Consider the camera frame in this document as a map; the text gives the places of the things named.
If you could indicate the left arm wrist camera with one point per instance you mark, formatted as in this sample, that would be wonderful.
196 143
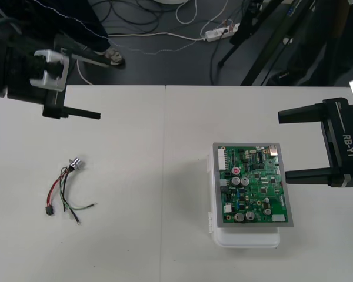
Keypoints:
57 73

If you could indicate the milky plastic box with lid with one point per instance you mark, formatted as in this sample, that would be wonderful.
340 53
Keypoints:
247 239

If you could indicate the green circuit board grey frame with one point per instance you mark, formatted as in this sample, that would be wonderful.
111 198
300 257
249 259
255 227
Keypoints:
253 188

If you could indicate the white power strip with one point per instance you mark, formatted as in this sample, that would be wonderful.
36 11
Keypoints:
217 34

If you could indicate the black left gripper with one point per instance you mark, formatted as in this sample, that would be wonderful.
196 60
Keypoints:
56 105

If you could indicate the white round base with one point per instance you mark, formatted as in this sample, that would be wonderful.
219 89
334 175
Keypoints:
172 1

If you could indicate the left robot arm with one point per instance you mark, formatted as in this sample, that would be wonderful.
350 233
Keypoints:
6 61

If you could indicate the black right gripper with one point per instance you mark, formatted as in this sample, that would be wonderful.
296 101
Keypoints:
347 141

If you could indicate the black tripod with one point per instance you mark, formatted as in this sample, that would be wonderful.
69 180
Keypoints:
241 32

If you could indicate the person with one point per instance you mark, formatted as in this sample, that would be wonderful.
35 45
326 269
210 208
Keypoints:
85 23
320 58

